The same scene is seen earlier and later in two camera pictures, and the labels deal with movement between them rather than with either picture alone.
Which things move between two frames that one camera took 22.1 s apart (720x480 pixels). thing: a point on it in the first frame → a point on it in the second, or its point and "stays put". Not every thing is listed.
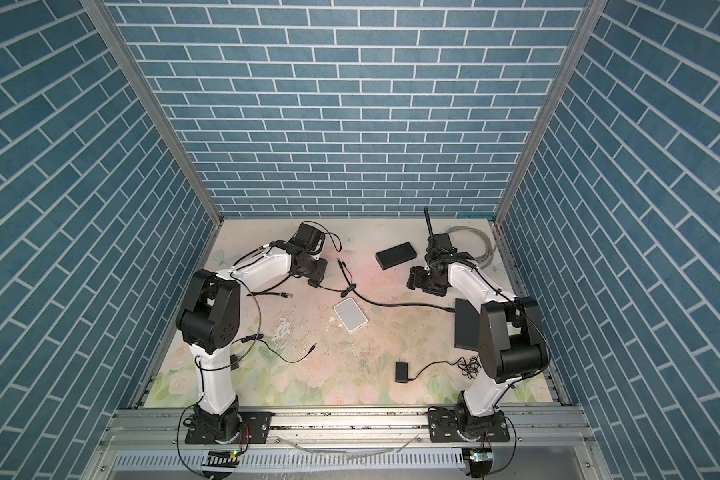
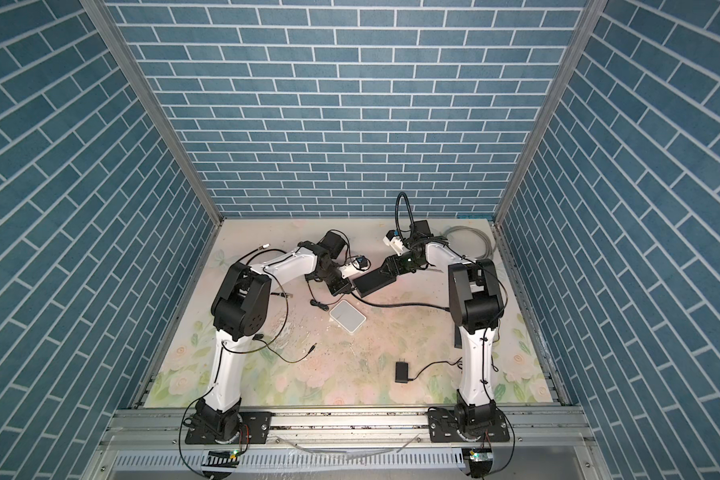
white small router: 351,316 stays put
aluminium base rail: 151,444 stays put
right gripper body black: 425,279 → 403,264
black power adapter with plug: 468,366 stays put
